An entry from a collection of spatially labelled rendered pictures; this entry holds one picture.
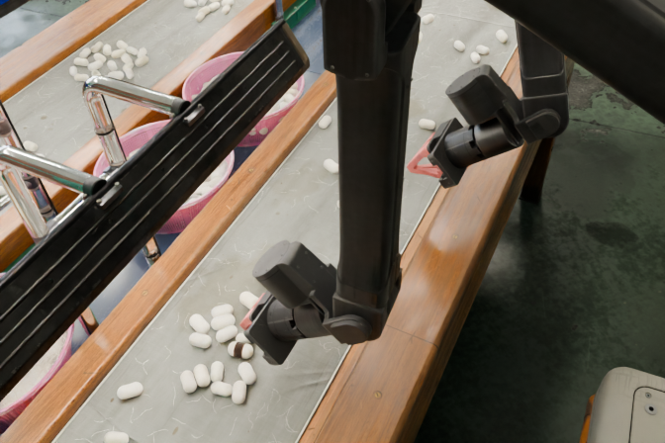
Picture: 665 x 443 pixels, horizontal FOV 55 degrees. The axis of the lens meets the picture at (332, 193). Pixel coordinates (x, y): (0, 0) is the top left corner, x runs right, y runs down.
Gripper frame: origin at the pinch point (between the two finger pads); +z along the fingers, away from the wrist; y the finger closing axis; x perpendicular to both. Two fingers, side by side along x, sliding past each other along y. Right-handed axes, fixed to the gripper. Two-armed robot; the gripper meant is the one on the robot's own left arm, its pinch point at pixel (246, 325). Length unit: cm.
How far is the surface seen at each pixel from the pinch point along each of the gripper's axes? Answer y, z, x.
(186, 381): 8.7, 7.6, 0.5
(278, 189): -31.8, 15.5, -4.3
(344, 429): 5.6, -10.4, 15.3
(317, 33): -94, 39, -16
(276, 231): -22.4, 11.7, -0.8
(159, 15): -76, 63, -46
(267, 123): -48, 24, -13
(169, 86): -48, 42, -31
